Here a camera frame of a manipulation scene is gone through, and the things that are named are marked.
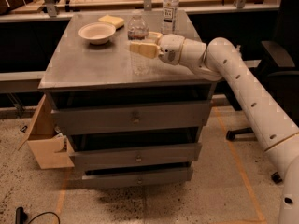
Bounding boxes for top grey drawer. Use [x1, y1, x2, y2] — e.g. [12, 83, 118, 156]
[52, 101, 210, 135]

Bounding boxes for bottom grey drawer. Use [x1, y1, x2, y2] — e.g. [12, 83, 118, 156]
[82, 167, 193, 189]

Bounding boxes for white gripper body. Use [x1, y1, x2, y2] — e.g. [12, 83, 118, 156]
[158, 34, 185, 65]

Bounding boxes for yellow sponge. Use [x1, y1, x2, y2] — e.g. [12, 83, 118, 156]
[98, 15, 124, 29]

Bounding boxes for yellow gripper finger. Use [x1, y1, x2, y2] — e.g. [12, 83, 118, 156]
[129, 42, 160, 59]
[148, 31, 163, 43]

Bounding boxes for grey drawer cabinet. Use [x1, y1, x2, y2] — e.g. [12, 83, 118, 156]
[44, 13, 215, 188]

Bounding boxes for open cardboard box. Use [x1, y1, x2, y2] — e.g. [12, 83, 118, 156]
[18, 96, 74, 169]

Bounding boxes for black cable with plug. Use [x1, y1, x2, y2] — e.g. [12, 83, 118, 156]
[15, 206, 61, 224]

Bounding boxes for black office chair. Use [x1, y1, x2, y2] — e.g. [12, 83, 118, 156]
[225, 0, 299, 185]

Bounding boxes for tall labelled water bottle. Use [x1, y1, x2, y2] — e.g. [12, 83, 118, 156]
[162, 0, 179, 35]

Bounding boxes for white paper bowl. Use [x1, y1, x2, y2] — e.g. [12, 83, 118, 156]
[78, 22, 116, 45]

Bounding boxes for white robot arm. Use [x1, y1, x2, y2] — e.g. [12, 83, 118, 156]
[128, 34, 299, 224]

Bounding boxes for clear crinkled water bottle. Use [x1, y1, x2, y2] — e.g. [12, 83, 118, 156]
[127, 10, 150, 75]

